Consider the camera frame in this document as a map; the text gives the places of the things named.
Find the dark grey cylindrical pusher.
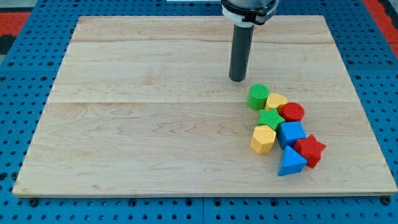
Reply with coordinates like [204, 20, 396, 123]
[229, 25, 254, 82]

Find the yellow hexagon block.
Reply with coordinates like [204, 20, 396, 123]
[250, 125, 276, 154]

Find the blue cube block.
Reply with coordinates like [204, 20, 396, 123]
[277, 121, 307, 150]

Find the green cylinder block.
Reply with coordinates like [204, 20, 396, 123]
[247, 83, 269, 110]

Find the yellow heart block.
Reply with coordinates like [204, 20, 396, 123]
[264, 93, 289, 113]

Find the green star block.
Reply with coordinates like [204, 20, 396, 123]
[257, 108, 285, 132]

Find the red cylinder block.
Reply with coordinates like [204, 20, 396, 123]
[279, 102, 305, 122]

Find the light wooden board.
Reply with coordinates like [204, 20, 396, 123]
[12, 16, 397, 198]

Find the red star block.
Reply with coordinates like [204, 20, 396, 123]
[293, 134, 326, 169]

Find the blue triangle block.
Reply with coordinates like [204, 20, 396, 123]
[277, 146, 307, 176]

